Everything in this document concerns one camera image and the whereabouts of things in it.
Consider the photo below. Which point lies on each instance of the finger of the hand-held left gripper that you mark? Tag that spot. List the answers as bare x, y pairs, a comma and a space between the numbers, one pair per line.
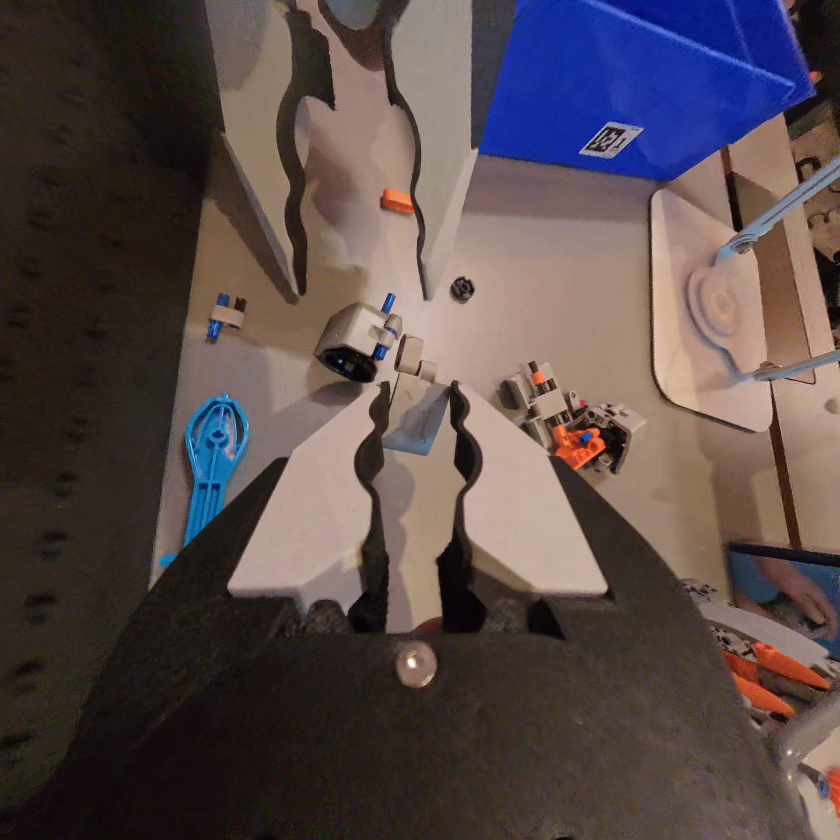
250, 92
446, 92

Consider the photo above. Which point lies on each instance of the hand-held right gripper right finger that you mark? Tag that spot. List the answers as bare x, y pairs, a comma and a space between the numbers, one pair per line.
532, 525

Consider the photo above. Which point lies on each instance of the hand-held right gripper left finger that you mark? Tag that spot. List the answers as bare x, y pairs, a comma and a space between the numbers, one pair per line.
309, 525

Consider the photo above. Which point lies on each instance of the grey bracket brick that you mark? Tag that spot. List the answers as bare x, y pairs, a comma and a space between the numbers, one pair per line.
423, 423

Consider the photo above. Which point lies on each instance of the grey axle connector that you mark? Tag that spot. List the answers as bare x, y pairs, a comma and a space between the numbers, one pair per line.
414, 355

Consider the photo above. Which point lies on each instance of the light blue paddle piece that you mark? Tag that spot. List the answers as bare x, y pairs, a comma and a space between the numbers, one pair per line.
210, 460

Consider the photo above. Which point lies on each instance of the small grey orange brick assembly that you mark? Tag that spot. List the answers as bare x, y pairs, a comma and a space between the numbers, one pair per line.
571, 414

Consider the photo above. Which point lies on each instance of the small orange brick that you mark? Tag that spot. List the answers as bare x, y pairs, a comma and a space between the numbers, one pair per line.
397, 201

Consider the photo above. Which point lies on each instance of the blue storage bin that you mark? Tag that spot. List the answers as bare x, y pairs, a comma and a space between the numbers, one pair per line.
630, 79

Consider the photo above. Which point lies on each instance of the white printed tag sticker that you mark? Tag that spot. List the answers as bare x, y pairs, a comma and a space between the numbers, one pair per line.
613, 138

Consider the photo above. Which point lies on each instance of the small black bushing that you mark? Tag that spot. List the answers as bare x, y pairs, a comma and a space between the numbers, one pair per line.
462, 288

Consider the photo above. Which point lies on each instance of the grey sleeve with blue pins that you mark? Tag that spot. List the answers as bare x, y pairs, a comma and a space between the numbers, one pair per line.
226, 315

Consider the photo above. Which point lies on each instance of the blue cardboard box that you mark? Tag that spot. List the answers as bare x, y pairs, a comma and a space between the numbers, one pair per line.
788, 584

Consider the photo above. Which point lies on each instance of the black dimpled foam mat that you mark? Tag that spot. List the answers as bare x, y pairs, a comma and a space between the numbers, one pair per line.
92, 328

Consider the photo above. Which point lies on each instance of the large grey tracked brick vehicle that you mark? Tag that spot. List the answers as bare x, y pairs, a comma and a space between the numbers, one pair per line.
775, 683

